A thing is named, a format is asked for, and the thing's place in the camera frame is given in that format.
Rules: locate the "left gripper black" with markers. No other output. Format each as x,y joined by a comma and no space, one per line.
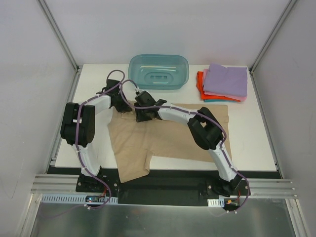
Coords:
124,106

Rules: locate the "aluminium front rail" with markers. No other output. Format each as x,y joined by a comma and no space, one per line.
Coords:
256,188

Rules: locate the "teal plastic tub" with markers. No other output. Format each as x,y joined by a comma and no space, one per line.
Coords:
159,72

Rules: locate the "white cable duct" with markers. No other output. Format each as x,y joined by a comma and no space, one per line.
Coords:
220,202
78,199

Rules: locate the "right aluminium frame post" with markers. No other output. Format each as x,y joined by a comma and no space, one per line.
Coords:
272,35

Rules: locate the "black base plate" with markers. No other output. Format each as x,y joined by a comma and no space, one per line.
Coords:
155,197

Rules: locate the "pink folded t shirt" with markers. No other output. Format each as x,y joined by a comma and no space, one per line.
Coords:
209,95

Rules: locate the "teal folded t shirt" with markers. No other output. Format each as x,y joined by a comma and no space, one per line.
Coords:
216,100

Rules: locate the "beige t shirt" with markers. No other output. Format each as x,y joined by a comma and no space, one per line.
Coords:
135,143

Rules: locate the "left aluminium frame post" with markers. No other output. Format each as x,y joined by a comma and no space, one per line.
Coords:
56,30

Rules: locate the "right white cable duct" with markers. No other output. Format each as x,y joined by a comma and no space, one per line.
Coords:
220,202

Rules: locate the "orange folded t shirt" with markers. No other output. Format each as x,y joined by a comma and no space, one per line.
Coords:
199,81

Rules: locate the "aluminium frame post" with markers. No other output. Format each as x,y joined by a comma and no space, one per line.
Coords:
272,35
56,30

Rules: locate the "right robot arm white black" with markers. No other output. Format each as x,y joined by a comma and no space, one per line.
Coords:
205,129

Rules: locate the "purple folded t shirt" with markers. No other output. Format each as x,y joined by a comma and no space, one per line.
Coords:
226,80

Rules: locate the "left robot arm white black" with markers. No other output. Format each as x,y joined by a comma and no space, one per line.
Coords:
78,126

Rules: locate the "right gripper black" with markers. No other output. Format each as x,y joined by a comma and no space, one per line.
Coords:
142,116

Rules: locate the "left white cable duct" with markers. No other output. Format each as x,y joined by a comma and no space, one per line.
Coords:
78,199

